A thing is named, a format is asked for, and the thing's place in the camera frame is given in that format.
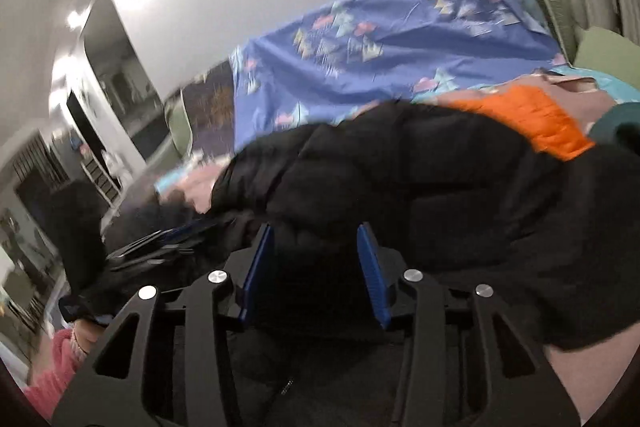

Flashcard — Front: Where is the black puffer jacket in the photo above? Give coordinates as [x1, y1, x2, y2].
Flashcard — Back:
[104, 102, 639, 349]

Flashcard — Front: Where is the left hand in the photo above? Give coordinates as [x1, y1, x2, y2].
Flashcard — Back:
[73, 319, 104, 353]

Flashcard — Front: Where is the pink fleece left sleeve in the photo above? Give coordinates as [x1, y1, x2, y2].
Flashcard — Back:
[23, 329, 87, 421]

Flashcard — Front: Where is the dark navy patterned pillow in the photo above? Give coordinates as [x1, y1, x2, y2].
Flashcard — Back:
[181, 61, 234, 157]

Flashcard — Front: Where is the green quilted pillow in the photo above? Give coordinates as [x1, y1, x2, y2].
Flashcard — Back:
[165, 94, 193, 157]

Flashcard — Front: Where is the orange puffer jacket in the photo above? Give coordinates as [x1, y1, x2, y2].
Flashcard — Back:
[437, 86, 596, 161]

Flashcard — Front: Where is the dark teal garment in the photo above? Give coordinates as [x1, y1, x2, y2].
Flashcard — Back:
[588, 102, 640, 154]

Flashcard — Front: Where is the blue tree-print sheet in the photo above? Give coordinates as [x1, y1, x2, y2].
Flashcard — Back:
[230, 0, 565, 148]

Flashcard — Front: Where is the green pillow by curtain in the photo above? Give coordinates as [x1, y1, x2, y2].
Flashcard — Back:
[573, 27, 640, 88]

